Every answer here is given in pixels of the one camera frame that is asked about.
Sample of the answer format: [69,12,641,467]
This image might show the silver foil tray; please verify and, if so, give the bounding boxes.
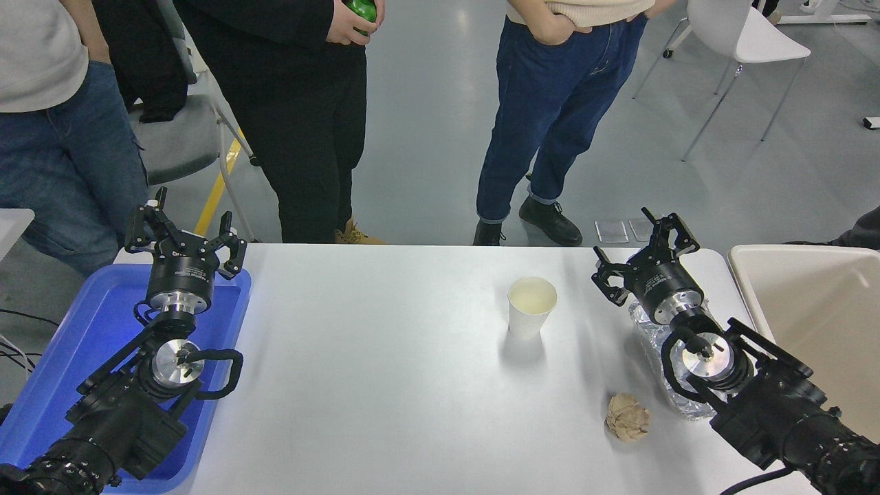
[628,297,720,421]

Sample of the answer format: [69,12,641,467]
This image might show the black jacket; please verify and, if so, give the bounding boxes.
[93,0,190,125]

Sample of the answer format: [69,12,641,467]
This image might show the grey seat chair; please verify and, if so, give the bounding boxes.
[127,0,262,241]

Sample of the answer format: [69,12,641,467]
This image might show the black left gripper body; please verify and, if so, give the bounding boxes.
[146,247,219,298]

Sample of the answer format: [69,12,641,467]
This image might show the person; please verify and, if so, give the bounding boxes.
[0,0,151,277]
[172,0,387,245]
[784,206,880,251]
[473,0,678,247]

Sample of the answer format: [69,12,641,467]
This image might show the white paper cup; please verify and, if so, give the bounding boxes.
[507,276,558,341]

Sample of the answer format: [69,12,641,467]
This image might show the crumpled tan paper ball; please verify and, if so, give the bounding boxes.
[604,393,651,443]

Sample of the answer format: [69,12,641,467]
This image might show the white chair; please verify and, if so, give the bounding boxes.
[632,0,813,163]

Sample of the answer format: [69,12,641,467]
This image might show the white desk base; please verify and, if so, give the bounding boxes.
[777,0,874,26]

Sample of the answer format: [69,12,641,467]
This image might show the person's left hand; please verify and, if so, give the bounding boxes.
[627,0,678,22]

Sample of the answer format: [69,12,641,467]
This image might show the blue plastic tray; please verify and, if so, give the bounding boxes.
[0,263,252,494]

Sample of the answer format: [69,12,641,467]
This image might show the person's right hand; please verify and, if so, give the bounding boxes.
[529,10,593,47]

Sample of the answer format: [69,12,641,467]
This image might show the white side table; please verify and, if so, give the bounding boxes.
[0,208,36,263]

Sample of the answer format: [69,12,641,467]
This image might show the green object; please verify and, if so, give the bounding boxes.
[344,0,379,35]

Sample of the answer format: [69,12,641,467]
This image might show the black floor cable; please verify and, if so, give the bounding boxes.
[0,308,61,375]

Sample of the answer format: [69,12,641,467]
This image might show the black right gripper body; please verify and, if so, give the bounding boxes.
[628,250,704,321]

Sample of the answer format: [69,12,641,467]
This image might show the large pale bin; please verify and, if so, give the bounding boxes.
[727,244,880,444]

